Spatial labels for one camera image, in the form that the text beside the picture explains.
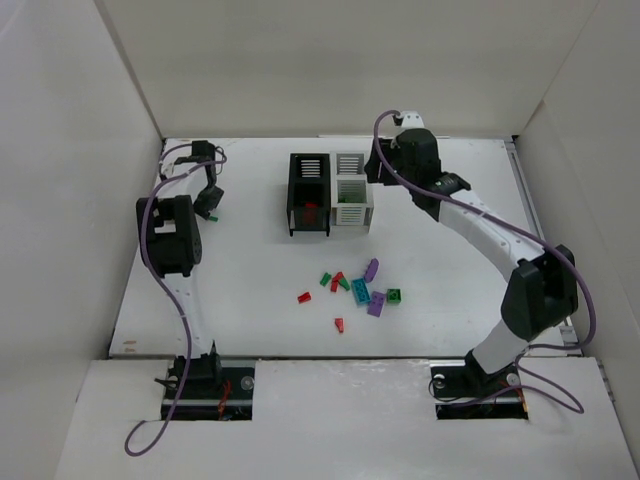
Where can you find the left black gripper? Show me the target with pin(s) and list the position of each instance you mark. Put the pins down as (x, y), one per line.
(208, 200)

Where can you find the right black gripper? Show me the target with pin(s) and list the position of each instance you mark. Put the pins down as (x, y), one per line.
(376, 163)

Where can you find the red lego brick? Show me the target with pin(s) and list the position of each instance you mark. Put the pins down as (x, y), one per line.
(305, 297)

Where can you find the green lego square brick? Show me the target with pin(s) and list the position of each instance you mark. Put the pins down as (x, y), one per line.
(394, 296)

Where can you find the green lego slope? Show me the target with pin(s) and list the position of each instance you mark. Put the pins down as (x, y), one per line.
(344, 284)

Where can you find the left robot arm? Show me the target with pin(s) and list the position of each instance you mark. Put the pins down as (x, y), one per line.
(171, 248)

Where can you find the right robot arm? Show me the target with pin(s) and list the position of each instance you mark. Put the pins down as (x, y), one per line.
(541, 288)

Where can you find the white slotted container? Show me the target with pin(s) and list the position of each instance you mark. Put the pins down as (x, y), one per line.
(348, 179)

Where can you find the black slotted container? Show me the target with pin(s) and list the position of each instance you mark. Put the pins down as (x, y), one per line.
(308, 181)

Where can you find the purple lego rounded upper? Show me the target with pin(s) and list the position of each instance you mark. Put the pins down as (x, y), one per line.
(371, 270)

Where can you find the teal lego plate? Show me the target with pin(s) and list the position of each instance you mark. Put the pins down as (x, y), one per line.
(360, 291)

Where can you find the red lego centre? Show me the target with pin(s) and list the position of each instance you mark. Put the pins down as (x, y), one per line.
(337, 282)

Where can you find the purple lego brick lower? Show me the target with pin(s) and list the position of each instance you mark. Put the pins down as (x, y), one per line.
(376, 303)

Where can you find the red lego slope lower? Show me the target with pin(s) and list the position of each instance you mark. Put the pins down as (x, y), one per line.
(339, 324)

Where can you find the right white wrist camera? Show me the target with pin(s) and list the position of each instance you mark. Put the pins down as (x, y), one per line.
(406, 119)

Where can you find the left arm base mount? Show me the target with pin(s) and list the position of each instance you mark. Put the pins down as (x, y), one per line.
(220, 391)

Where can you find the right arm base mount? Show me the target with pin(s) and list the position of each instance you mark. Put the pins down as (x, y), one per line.
(457, 397)

